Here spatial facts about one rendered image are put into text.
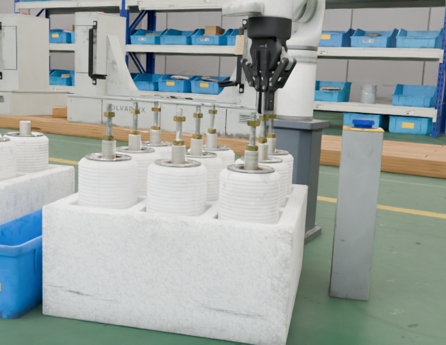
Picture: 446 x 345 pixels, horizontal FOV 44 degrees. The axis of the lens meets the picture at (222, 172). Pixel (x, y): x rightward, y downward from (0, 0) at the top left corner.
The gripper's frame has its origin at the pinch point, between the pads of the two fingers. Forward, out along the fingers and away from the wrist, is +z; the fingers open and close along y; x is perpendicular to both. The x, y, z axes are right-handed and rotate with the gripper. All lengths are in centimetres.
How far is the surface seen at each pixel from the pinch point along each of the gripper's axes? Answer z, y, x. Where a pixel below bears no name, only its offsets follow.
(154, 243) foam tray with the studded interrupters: 21.2, -4.4, 23.0
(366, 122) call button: 2.7, -9.0, -16.2
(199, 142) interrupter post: 7.7, 7.4, 8.5
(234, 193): 13.1, -10.2, 12.9
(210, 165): 11.2, 3.7, 8.2
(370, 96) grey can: 4, 296, -370
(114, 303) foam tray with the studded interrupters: 31.5, 0.1, 27.4
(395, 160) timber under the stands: 30, 93, -156
